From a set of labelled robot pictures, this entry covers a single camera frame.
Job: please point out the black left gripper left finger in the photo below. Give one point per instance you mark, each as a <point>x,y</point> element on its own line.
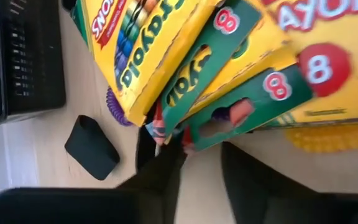
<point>148,202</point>

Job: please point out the black mesh plastic basket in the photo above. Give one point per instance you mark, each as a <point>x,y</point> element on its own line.
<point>33,62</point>

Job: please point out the yellow Crayola crayon box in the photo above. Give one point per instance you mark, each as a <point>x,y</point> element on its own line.
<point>166,56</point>
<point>219,43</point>
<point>353,93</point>

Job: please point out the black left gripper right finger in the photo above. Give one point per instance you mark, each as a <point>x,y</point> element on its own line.
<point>275,202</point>

